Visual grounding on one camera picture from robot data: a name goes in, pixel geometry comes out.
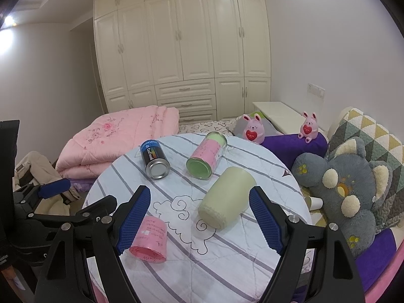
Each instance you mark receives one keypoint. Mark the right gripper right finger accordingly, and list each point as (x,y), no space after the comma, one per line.
(334,275)

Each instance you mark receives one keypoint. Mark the pink bunny plush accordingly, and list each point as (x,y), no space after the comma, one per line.
(309,129)
(254,130)

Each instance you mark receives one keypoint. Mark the pale green plastic cup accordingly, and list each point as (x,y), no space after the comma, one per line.
(227,198)

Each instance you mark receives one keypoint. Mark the purple blanket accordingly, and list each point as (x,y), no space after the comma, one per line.
(288,147)

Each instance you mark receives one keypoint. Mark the left pink bunny plush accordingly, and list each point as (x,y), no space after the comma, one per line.
(254,130)

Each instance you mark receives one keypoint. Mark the pink green glass jar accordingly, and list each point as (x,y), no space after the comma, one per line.
(205,159)

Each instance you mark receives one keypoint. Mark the grey elephant plush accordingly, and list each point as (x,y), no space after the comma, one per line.
(351,188)

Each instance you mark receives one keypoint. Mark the cream white wardrobe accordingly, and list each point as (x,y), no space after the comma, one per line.
(208,58)

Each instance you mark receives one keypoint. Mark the blue black metal can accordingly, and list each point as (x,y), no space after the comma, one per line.
(155,161)

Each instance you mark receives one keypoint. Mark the white bedside cabinet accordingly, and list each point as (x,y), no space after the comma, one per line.
(284,118)

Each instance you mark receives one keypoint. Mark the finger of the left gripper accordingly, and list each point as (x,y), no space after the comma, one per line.
(54,188)
(88,215)

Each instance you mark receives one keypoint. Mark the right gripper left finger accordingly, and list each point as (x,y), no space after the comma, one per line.
(105,240)

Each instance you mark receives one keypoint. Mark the right pink bunny plush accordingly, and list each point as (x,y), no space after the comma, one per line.
(309,129)

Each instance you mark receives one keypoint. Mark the small white paper cup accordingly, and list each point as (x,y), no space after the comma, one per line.
(313,203)

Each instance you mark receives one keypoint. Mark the folded pink floral quilt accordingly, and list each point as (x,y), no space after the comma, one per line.
(92,150)

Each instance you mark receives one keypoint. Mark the white purple striped quilt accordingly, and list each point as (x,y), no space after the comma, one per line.
(203,264)

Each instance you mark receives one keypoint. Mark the triangle pattern quilted cushion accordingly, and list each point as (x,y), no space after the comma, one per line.
(380,145)

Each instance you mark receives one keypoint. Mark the pink clear plastic cup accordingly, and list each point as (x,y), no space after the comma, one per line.
(150,241)

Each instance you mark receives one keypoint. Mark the white wall switch plate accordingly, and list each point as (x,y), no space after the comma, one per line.
(316,90)

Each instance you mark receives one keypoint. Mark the beige jacket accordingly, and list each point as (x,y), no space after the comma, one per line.
(35,168)

